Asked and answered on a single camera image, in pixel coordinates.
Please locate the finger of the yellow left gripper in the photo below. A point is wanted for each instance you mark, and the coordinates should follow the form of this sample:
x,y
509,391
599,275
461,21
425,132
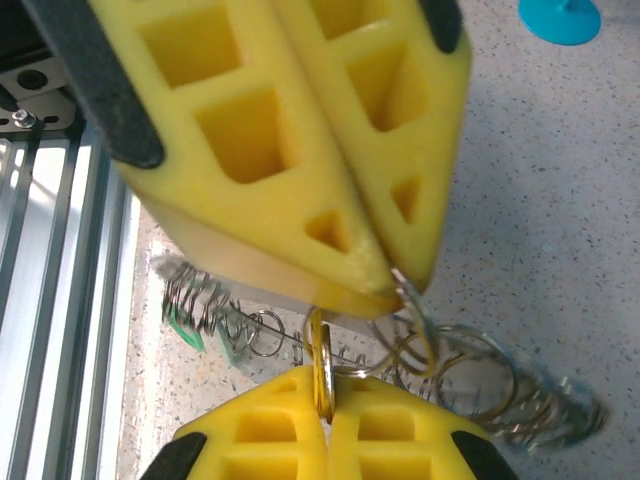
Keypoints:
x,y
320,200
440,125

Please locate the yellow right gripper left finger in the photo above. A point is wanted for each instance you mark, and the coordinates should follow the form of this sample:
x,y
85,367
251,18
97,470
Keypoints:
x,y
280,400

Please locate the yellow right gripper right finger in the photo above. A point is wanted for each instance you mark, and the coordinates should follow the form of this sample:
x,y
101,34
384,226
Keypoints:
x,y
400,400

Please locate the blue plastic goblet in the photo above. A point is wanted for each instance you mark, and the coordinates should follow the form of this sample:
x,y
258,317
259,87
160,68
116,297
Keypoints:
x,y
560,20

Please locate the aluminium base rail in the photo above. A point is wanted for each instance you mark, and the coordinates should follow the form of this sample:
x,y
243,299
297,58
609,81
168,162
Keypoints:
x,y
50,300

